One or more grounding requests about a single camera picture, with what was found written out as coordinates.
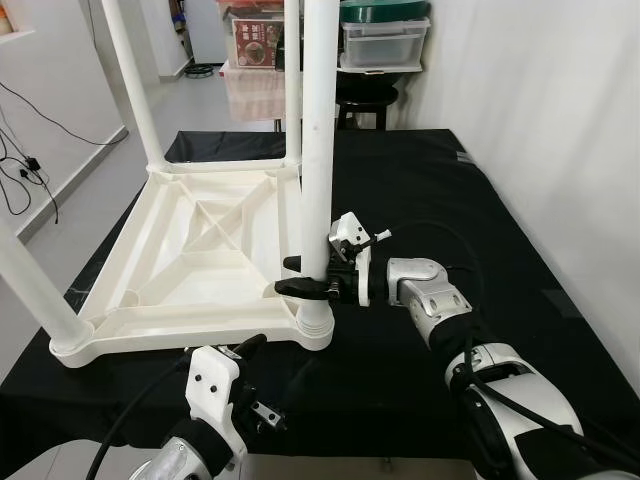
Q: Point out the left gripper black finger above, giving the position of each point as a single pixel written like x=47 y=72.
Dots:
x=250 y=346
x=293 y=382

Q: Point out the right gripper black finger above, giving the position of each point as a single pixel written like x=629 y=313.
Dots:
x=292 y=264
x=300 y=289

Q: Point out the cream plastic table top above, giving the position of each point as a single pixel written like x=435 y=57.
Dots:
x=180 y=260

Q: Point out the black tablecloth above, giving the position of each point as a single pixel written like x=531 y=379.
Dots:
x=480 y=200

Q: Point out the grey tape piece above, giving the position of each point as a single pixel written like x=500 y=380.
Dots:
x=562 y=303
x=463 y=157

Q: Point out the beige table cover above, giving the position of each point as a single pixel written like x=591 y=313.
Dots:
x=255 y=92

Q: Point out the black round stool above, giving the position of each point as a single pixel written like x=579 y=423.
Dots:
x=368 y=100

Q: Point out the black round floor stand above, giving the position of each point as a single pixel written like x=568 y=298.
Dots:
x=202 y=71

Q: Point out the clear storage box green lid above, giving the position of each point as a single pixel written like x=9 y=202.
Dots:
x=385 y=35

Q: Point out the white appliance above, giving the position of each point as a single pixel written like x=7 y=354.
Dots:
x=205 y=30

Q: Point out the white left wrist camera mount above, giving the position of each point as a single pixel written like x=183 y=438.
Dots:
x=212 y=390

